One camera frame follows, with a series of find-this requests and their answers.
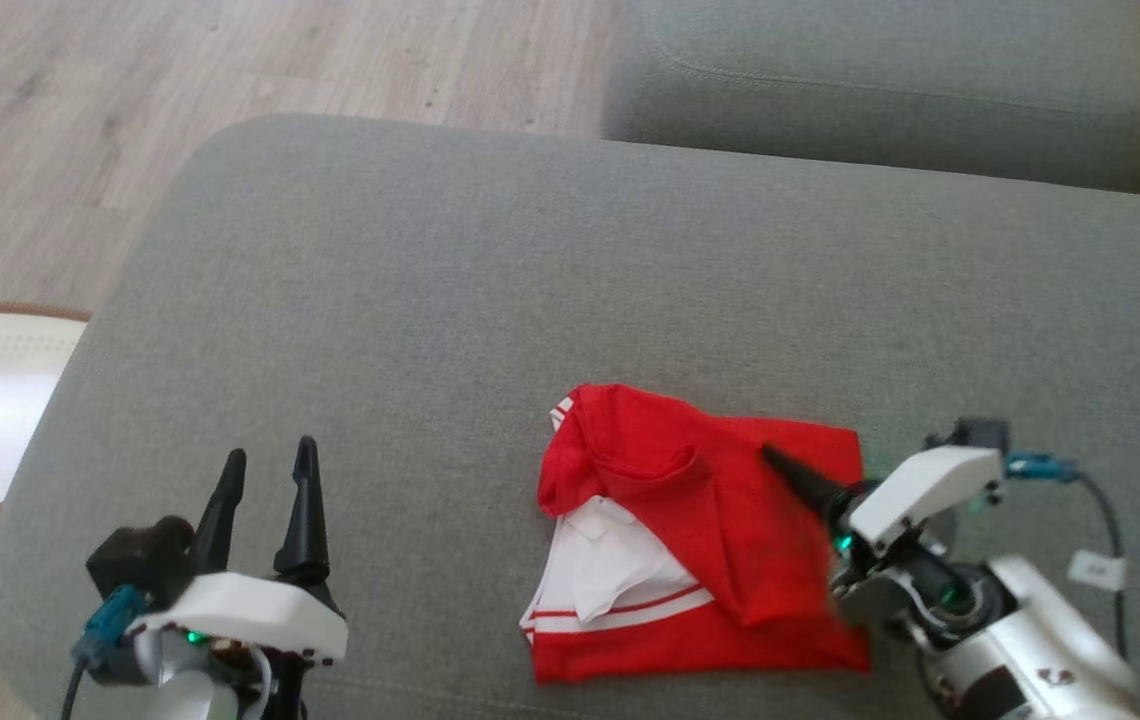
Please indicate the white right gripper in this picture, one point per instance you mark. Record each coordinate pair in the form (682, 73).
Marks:
(920, 490)

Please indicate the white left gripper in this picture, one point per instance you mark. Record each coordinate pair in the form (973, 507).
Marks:
(250, 610)

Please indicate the red Bulls 23 jersey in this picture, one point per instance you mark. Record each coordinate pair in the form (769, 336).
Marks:
(730, 520)

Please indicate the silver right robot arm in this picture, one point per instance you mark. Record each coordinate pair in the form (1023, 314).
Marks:
(1010, 650)

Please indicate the yellow and grey sofa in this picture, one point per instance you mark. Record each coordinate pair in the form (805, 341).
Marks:
(530, 280)

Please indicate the grey sofa seat cushion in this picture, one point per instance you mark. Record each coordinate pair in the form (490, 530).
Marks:
(880, 80)

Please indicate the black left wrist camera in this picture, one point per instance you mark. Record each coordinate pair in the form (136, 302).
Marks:
(140, 560)

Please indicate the blue left camera connector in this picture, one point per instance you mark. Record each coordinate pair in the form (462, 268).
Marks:
(110, 625)

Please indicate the blue camera connector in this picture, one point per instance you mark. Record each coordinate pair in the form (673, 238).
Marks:
(110, 625)
(1040, 467)

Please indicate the blue right camera connector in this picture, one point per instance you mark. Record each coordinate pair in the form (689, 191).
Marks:
(1040, 467)

